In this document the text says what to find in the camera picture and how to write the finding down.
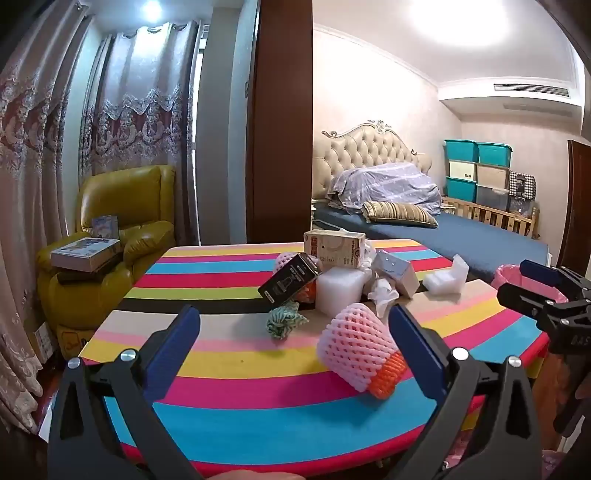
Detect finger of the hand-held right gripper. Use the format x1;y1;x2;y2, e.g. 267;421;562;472
519;260;579;301
496;282;570;324

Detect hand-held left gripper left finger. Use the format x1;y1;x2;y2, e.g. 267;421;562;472
46;305;204;480

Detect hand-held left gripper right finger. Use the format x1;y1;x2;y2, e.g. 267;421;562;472
387;305;543;480

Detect pink trash bin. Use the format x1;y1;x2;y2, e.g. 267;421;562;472
491;264;568;305

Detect orange foam fruit net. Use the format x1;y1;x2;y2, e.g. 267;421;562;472
367;355;410;400

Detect white tissue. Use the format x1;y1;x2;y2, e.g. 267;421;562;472
367;277;400;319

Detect white foam block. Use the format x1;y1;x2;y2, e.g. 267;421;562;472
315;268;366;317

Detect bed with blue sheet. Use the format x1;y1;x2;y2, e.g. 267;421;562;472
311;203;552;282

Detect white foam corner piece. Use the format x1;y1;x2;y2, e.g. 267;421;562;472
422;254;469;295

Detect small grey face-print box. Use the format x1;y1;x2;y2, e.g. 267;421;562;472
372;249;419;298

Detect brown wooden door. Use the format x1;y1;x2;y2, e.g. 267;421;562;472
556;140;591;268

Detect white plastic bag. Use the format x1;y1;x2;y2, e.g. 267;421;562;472
338;226;385;296

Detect houndstooth bag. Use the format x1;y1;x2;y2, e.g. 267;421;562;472
508;171;539;201

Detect stack of plastic storage bins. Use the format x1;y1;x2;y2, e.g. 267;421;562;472
444;138;514;215

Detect beige printed carton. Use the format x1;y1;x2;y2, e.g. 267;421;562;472
303;229;366;271

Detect flat cardboard box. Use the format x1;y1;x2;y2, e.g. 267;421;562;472
50;237;123;272

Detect black product box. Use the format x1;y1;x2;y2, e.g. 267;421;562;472
257;252;321;306

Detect gold striped pillow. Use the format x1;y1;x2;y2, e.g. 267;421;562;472
361;200;438;229

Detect upright light blue box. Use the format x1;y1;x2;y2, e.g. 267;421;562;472
91;215;121;241

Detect yellow leather armchair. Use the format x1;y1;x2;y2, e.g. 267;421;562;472
37;165;177;365

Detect light blue folded quilt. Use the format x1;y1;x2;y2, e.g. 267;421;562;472
326;162;443;217

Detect ceiling air vent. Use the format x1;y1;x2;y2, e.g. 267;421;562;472
493;83;570;97

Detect beige tufted headboard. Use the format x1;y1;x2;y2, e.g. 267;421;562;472
313;119;433;204

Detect lace curtain with red valance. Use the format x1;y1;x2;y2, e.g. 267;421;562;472
78;21;204;245

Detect long lace curtain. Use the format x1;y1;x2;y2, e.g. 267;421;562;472
0;0;93;435

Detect brown wooden wardrobe panel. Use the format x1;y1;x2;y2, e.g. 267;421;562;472
245;0;315;245

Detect wooden crib rail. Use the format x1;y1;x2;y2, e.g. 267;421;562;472
441;196;541;240

